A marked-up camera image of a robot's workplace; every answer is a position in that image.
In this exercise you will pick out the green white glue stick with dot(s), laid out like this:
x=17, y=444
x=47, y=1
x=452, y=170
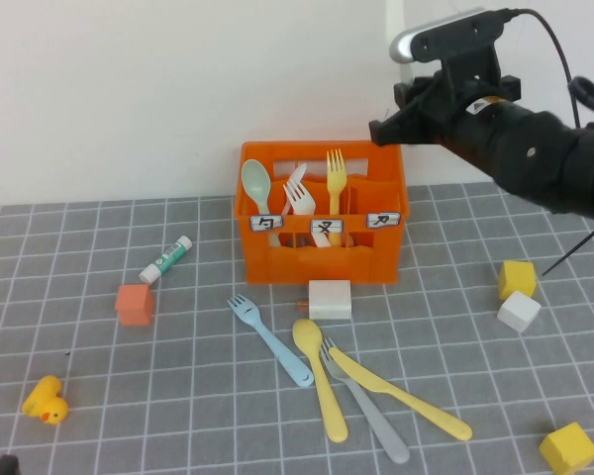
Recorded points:
x=167, y=258

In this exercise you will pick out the light blue plastic fork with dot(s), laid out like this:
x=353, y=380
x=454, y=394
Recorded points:
x=280, y=351

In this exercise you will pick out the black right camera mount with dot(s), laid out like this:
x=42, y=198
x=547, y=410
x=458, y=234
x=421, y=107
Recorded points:
x=475, y=66

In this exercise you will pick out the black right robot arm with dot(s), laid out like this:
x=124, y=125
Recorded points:
x=539, y=158

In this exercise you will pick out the white foam cube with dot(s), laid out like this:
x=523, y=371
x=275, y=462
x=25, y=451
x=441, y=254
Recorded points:
x=519, y=312

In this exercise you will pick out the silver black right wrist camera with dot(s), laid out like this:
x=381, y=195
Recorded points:
x=440, y=34

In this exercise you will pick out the white eraser block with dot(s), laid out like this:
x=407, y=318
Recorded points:
x=329, y=299

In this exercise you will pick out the paper label spoon character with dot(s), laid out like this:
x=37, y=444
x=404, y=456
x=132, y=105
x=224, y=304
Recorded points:
x=266, y=223

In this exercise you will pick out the black zip tie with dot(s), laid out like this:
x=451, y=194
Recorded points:
x=571, y=250

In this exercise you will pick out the orange plastic cutlery holder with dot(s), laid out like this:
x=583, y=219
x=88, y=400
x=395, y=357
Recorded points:
x=322, y=264

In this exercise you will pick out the paper label fork character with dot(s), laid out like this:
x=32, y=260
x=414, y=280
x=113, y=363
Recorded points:
x=326, y=226

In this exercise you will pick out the yellow plastic spoon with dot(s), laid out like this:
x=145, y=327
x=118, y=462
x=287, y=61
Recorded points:
x=307, y=337

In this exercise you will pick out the grey plastic fork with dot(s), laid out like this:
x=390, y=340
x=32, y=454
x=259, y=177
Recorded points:
x=378, y=429

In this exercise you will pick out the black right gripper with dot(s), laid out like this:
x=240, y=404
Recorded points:
x=433, y=116

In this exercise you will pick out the white fork in crate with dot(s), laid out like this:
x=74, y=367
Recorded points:
x=299, y=172

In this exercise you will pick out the paper label knife character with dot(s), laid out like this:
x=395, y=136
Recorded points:
x=382, y=220

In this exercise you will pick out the yellow plastic knife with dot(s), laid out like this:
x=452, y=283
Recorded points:
x=408, y=400

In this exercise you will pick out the pale green plastic spoon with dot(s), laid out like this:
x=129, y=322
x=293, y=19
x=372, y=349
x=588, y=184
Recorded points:
x=255, y=180

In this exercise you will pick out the yellow rubber duck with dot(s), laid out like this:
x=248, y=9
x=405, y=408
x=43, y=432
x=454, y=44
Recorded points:
x=46, y=402

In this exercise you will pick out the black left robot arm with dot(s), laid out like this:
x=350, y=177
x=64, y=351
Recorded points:
x=0, y=467

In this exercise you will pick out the orange foam block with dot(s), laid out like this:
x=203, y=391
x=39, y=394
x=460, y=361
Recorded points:
x=134, y=305

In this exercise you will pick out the yellow foam cube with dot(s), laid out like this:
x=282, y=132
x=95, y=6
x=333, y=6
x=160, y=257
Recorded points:
x=569, y=449
x=516, y=280

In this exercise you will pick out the yellow plastic fork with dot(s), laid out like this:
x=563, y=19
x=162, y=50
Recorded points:
x=334, y=185

